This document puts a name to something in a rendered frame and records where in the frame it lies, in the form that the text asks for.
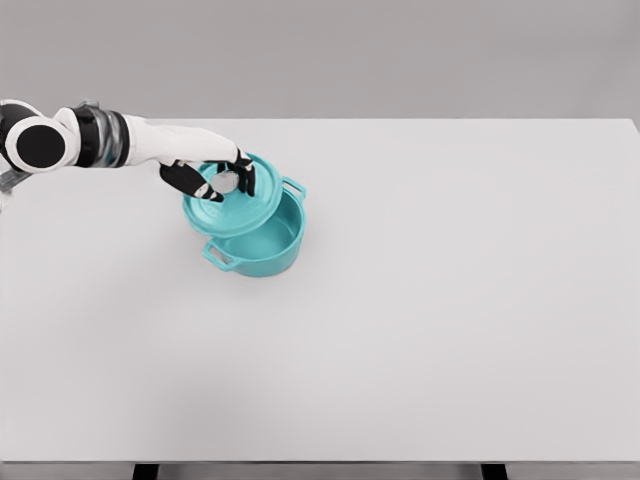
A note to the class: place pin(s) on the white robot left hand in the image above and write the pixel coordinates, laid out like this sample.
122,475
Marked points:
205,144

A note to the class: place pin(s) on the teal pot lid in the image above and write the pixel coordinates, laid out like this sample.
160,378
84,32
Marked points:
220,215

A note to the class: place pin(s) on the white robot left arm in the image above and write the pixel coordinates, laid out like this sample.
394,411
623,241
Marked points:
100,140

